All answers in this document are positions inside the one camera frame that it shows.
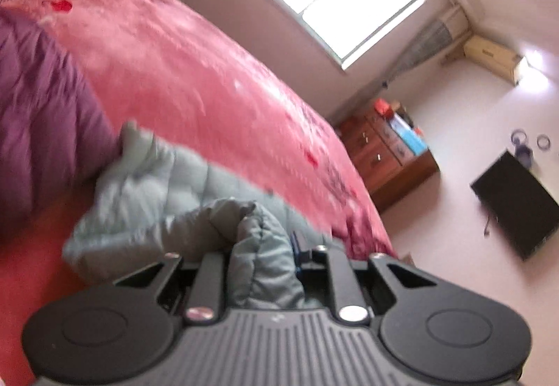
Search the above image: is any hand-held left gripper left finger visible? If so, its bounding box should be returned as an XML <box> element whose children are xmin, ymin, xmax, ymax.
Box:
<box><xmin>112</xmin><ymin>252</ymin><xmax>231</xmax><ymax>324</ymax></box>

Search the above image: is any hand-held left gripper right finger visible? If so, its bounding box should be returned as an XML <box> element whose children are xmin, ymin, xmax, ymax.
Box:
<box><xmin>291</xmin><ymin>231</ymin><xmax>438</xmax><ymax>324</ymax></box>

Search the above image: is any grey-green down jacket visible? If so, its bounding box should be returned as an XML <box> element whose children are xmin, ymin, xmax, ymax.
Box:
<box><xmin>62</xmin><ymin>120</ymin><xmax>337</xmax><ymax>310</ymax></box>

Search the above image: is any wooden dresser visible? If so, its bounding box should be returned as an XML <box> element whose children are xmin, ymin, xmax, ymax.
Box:
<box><xmin>338</xmin><ymin>100</ymin><xmax>440</xmax><ymax>214</ymax></box>

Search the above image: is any blue box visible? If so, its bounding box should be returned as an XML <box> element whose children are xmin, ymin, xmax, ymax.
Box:
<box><xmin>393</xmin><ymin>115</ymin><xmax>428</xmax><ymax>156</ymax></box>

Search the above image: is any pink bed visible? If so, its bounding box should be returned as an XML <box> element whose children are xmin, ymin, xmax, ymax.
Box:
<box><xmin>0</xmin><ymin>0</ymin><xmax>399</xmax><ymax>386</ymax></box>

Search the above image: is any black flat screen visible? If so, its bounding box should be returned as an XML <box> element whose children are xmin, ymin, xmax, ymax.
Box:
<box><xmin>469</xmin><ymin>150</ymin><xmax>559</xmax><ymax>262</ymax></box>

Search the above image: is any purplish red down jacket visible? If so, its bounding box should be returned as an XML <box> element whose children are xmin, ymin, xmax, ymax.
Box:
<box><xmin>0</xmin><ymin>10</ymin><xmax>123</xmax><ymax>234</ymax></box>

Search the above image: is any grey pleated curtain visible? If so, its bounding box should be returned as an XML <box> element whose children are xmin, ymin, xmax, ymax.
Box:
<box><xmin>384</xmin><ymin>16</ymin><xmax>455</xmax><ymax>83</ymax></box>

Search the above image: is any wall air conditioner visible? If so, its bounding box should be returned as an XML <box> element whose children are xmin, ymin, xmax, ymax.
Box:
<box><xmin>463</xmin><ymin>35</ymin><xmax>527</xmax><ymax>86</ymax></box>

